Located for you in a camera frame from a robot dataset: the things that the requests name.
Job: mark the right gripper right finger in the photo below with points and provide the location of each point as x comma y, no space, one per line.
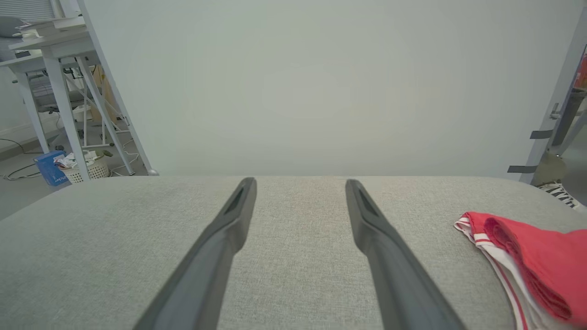
399,284

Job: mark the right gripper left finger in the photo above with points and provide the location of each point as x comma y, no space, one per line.
206,275

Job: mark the red and white garment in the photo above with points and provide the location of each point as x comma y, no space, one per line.
545,256

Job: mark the white laundry basket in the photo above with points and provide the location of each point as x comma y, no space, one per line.
94,170

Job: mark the zebra striped object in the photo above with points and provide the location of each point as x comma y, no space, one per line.
557,190

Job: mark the blue box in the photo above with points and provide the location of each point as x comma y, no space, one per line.
48,169

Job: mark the white desk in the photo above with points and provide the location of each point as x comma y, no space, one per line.
59,48

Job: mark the red object behind pole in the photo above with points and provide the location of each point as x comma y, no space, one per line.
582,68

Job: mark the white papers stack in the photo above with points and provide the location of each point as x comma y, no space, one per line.
41,25

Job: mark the grey metal frame leg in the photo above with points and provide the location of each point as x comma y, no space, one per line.
120,101

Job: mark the grey frame pole with tape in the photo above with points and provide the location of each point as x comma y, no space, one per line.
562,91

